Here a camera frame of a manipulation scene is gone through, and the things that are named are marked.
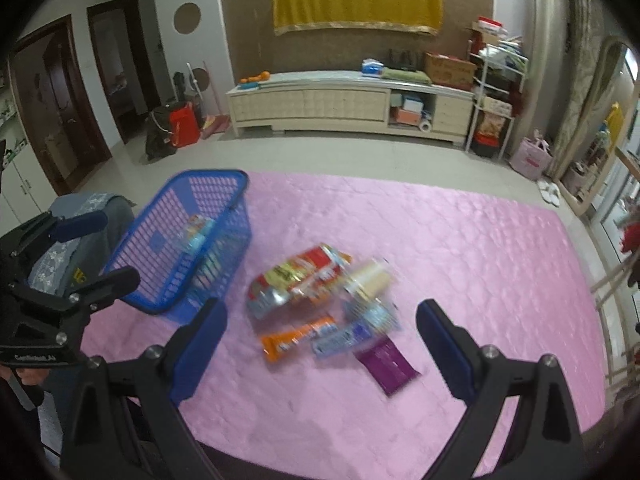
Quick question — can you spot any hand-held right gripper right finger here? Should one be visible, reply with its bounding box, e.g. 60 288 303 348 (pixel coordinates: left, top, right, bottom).
416 299 586 480

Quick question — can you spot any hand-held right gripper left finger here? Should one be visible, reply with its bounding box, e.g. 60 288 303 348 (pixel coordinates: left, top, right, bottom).
60 297 228 480

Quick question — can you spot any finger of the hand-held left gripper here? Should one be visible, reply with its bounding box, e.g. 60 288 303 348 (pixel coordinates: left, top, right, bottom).
7 266 141 333
10 210 109 261

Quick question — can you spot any purple snack can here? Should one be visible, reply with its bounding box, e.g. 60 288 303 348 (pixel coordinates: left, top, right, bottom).
354 337 421 397

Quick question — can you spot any light blue cartoon snack packet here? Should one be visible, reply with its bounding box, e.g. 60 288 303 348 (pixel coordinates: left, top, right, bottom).
342 297 403 333

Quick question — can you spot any blue plastic basket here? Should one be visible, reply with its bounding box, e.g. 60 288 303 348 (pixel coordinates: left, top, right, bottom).
102 169 252 322

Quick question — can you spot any orange snack bar packet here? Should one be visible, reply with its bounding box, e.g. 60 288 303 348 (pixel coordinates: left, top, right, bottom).
260 314 336 365

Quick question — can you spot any clear blue snack packet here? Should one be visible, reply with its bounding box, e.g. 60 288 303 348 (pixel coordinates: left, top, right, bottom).
177 214 221 281

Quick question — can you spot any dark blue snack bar packet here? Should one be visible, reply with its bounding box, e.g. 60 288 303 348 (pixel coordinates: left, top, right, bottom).
310 322 373 358

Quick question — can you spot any cream snack cup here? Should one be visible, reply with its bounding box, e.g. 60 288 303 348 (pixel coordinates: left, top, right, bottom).
342 257 396 301

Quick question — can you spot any red and yellow snack bag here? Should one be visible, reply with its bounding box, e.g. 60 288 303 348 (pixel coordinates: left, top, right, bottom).
247 243 353 320

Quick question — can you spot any person's left hand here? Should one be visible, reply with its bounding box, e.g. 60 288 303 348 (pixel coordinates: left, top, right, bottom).
0 366 48 408

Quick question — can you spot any grey cloth with lace trim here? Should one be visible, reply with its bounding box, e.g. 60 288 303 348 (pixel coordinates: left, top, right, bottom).
27 191 136 301

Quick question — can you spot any white cupboard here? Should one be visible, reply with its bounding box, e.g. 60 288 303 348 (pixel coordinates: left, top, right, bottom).
0 152 51 233

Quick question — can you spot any black bag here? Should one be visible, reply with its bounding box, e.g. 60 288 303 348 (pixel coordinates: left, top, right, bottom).
145 106 178 161

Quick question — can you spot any pink quilted mat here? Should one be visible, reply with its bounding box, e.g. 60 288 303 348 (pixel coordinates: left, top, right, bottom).
80 170 623 478

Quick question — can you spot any dark wooden door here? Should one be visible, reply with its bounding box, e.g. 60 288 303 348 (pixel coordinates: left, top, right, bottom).
10 14 113 196

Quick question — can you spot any red shopping bag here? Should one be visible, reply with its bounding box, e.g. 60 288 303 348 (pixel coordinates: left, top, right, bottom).
167 101 201 148

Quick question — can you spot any wooden clothes rack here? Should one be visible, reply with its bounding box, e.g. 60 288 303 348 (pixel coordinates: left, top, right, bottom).
590 145 640 401

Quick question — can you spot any pink broom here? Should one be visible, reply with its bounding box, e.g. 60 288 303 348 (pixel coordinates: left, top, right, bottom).
200 60 233 140

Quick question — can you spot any dark wooden doorway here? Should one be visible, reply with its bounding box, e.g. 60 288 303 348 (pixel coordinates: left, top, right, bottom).
86 0 162 143

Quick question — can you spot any white mop stick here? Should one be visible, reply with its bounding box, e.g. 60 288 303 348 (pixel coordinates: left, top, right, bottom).
186 62 206 111

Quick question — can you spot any pink tote bag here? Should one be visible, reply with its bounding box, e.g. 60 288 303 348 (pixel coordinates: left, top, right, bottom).
509 130 553 180

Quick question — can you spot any red garment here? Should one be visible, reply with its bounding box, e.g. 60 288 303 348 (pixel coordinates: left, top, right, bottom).
620 220 640 261

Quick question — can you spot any glass balcony door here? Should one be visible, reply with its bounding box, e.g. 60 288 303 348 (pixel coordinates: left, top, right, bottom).
592 45 640 281

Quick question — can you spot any orange printed bag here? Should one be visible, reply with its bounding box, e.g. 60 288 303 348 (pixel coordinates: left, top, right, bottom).
475 112 506 146

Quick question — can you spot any white metal shelf rack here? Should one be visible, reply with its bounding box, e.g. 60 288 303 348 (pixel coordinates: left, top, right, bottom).
465 37 530 158

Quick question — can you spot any cream TV cabinet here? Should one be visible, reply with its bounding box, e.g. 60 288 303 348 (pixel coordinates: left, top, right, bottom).
226 69 475 148

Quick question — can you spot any green folded cushion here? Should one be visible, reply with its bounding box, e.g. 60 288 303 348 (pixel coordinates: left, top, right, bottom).
381 67 432 86

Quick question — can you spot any brown cardboard box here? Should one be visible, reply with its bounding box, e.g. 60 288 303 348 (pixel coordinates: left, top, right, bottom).
425 51 477 88

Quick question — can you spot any wooden standing mirror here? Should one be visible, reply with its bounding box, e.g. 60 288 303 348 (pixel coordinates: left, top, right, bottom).
560 37 640 216

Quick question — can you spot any patterned beige curtain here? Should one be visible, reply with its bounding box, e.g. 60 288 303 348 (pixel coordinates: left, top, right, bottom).
550 0 608 181

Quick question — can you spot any silver standing air conditioner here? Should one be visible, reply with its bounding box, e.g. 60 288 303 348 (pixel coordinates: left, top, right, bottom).
517 0 571 168

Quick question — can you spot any red gift box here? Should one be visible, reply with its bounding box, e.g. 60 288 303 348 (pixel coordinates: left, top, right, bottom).
472 16 503 36

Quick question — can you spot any wall shelf with bottles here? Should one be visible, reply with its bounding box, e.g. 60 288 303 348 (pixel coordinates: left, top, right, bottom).
0 85 23 161

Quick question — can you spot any round brown wall disc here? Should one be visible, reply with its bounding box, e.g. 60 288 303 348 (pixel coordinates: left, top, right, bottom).
172 2 202 35

